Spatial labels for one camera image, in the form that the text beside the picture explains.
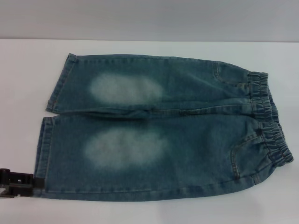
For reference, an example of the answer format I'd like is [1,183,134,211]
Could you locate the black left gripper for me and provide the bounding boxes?
[0,168,44,199]

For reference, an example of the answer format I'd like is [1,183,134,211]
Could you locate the blue denim shorts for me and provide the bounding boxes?
[32,53,294,203]

